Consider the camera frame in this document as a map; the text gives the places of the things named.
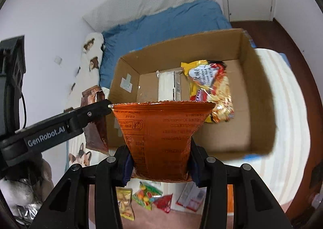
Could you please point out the small red snack packet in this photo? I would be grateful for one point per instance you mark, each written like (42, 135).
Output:
(164, 202)

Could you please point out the silver foil bag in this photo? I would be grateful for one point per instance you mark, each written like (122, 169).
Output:
(27, 212)

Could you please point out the white red snack packet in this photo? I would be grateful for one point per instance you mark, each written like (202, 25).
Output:
(190, 197)

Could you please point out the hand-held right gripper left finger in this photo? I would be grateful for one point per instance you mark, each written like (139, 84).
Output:
(126, 168)

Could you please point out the cardboard box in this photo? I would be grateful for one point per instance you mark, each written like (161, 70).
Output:
(227, 138)

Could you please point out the dark orange snack packet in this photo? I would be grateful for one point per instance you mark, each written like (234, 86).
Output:
(161, 138)

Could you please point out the colourful candy bag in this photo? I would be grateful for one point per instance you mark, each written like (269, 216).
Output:
(145, 195)

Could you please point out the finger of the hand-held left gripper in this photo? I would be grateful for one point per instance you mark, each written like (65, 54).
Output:
(88, 115)

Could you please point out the blue blanket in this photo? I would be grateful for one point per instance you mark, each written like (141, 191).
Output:
(164, 24)

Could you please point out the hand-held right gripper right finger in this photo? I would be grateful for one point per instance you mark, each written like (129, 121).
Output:
(195, 172)

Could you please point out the white flat packet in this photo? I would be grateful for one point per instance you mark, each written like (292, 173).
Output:
(166, 85)

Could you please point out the grey plush toy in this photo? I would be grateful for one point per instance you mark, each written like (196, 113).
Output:
(22, 188)

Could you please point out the dog print pillow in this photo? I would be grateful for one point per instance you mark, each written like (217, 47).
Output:
(88, 75)

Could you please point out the yellow biscuit packet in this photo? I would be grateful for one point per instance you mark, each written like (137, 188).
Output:
(125, 205)

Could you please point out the brown snack packet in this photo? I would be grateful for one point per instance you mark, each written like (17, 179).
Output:
(97, 138)

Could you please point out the yellow red noodle packet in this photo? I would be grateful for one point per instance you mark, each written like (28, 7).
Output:
(217, 92)

